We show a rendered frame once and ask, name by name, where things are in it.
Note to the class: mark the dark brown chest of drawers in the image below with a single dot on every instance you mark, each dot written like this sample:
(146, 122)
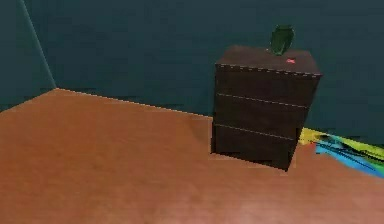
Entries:
(260, 113)

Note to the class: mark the small red object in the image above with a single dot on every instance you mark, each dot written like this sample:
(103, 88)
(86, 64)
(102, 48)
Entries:
(290, 61)

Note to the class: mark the green vase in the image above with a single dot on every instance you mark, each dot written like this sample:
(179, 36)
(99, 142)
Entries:
(282, 39)

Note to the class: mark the yellow blue green cloth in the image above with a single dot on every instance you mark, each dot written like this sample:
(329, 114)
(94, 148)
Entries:
(346, 150)

